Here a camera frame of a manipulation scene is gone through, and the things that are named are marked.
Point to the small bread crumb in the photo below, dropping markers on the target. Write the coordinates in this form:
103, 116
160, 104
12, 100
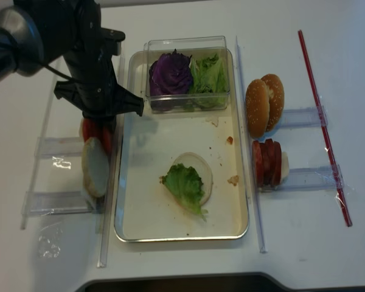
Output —
229, 140

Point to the clear rail right of tray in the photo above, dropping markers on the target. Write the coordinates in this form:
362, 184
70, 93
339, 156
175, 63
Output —
250, 152

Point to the bread crumb piece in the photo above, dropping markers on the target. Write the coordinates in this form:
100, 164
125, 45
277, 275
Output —
233, 180

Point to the meat patty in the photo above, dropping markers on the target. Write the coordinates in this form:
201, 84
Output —
268, 158
259, 170
275, 181

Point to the clear upper right cross rail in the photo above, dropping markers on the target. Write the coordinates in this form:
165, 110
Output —
303, 118

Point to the clear rail left of tray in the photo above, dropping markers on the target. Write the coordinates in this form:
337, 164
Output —
108, 206

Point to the rear tomato slice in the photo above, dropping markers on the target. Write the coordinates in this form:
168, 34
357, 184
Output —
85, 131

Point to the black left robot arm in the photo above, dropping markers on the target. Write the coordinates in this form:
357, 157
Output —
35, 33

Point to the green lettuce leaf on bun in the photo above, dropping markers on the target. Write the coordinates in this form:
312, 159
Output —
188, 189

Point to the rear meat patty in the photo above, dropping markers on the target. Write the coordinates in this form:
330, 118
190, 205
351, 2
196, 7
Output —
275, 181

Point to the middle tomato slice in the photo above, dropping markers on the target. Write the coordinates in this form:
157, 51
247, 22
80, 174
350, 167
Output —
95, 130

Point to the sesame bun rear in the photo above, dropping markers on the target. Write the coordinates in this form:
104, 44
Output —
276, 99

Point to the sesame bun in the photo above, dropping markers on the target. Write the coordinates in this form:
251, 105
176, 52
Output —
276, 99
257, 108

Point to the purple cabbage leaves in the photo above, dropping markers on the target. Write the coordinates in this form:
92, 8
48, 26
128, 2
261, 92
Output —
170, 75

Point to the clear cross rail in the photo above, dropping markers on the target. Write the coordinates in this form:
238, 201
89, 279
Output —
328, 177
57, 203
303, 118

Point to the clear far left rail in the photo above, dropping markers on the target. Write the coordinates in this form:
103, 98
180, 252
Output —
37, 156

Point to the green lettuce in container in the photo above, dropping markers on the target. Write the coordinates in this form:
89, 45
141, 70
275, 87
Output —
209, 82

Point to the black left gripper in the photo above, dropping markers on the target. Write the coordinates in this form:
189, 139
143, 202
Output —
94, 89

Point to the white plastic pusher block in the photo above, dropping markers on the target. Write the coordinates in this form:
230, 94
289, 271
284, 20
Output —
285, 168

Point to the metal baking tray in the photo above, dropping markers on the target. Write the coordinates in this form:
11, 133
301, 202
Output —
146, 211

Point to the red plastic rail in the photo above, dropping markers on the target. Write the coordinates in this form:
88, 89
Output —
336, 172

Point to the bottom bun slice on tray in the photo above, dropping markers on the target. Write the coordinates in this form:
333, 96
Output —
203, 169

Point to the red tomato slice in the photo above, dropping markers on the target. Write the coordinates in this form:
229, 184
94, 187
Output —
107, 140

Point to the clear plastic container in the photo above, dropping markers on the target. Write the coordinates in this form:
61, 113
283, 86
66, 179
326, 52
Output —
195, 47

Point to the clear lower left cross rail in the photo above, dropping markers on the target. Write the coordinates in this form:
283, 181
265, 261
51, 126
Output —
57, 203

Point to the front meat patty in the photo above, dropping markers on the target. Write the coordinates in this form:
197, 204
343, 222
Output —
259, 170

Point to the clear lower right cross rail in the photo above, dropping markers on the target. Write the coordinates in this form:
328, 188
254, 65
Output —
328, 177

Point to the white bun half left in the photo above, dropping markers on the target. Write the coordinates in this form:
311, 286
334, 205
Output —
95, 167

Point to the sesame bun front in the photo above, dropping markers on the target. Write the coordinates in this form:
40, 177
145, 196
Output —
257, 108

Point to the middle meat patty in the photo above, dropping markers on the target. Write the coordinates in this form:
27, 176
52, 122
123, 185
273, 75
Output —
268, 158

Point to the clear rail of tray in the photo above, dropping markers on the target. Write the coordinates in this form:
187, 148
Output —
250, 152
108, 206

